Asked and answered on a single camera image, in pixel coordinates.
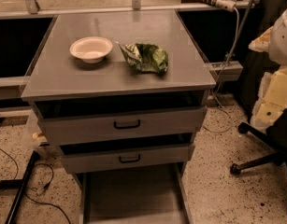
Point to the grey drawer cabinet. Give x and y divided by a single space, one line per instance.
60 76

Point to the green jalapeno chip bag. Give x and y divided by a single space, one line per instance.
145 58

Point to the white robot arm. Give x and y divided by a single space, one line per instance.
272 93

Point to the middle grey drawer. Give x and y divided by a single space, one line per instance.
102 156

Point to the black middle drawer handle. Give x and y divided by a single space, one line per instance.
135 158

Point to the aluminium rail bracket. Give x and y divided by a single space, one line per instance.
224 72

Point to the black office chair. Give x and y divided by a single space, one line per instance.
258 171

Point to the grey drawer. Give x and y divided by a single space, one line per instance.
102 156
74 121
142 195

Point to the black drawer handle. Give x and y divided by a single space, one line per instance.
124 125
135 158

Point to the white paper bowl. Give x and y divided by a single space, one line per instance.
92 49

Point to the black metal floor frame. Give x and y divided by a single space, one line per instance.
20 186

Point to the top grey drawer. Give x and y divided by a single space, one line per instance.
74 121

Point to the black top drawer handle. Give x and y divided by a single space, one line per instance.
124 125

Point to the bottom grey drawer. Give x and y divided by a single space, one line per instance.
142 195

